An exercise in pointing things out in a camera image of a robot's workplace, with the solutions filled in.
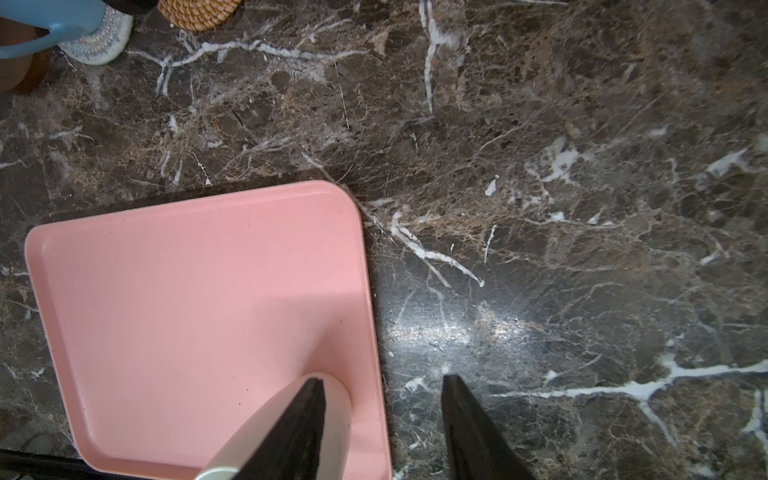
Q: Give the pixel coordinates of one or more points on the white mug pink handle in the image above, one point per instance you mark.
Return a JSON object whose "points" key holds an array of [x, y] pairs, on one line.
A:
{"points": [[227, 462]]}

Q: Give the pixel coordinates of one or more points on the multicolour woven round coaster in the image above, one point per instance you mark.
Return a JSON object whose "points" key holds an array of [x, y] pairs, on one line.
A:
{"points": [[105, 43]]}

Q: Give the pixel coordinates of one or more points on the rattan woven round coaster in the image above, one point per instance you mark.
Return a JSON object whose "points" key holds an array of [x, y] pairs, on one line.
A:
{"points": [[197, 15]]}

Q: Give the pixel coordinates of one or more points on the pink tray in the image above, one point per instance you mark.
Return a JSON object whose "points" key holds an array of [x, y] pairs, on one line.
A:
{"points": [[170, 325]]}

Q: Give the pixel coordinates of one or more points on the white mug blue handle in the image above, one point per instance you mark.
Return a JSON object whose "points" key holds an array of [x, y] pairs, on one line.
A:
{"points": [[65, 21]]}

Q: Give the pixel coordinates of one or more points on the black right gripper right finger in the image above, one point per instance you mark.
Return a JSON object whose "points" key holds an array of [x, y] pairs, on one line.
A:
{"points": [[475, 447]]}

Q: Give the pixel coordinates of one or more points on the dark brown round coaster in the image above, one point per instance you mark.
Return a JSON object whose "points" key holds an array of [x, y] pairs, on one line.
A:
{"points": [[22, 75]]}

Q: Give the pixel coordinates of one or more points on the black mug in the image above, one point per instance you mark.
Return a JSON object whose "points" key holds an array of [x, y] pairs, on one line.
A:
{"points": [[132, 7]]}

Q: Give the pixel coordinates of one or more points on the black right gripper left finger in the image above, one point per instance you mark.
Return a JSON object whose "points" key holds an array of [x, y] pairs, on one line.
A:
{"points": [[291, 449]]}

